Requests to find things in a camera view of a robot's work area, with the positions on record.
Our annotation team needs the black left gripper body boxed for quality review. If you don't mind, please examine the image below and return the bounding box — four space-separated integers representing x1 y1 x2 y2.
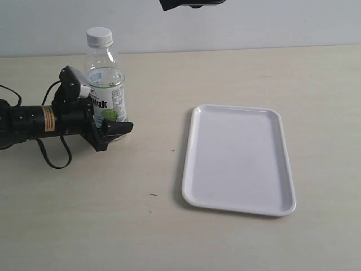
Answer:
52 97 108 152

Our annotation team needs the clear plastic drink bottle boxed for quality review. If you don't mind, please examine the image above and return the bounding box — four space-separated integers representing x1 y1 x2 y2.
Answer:
84 41 128 128

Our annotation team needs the white bottle cap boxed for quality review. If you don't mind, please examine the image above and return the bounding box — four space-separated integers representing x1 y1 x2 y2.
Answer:
86 27 113 49

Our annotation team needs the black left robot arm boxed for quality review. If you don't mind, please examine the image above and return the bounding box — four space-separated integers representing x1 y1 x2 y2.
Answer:
1 98 134 154

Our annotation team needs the white rectangular tray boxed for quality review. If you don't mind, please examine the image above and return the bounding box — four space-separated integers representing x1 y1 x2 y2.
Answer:
182 104 297 217

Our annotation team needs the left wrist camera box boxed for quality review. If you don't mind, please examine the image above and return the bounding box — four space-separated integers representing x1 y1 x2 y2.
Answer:
59 65 92 100

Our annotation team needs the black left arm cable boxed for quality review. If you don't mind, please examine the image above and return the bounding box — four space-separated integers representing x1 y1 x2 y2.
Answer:
0 80 72 170

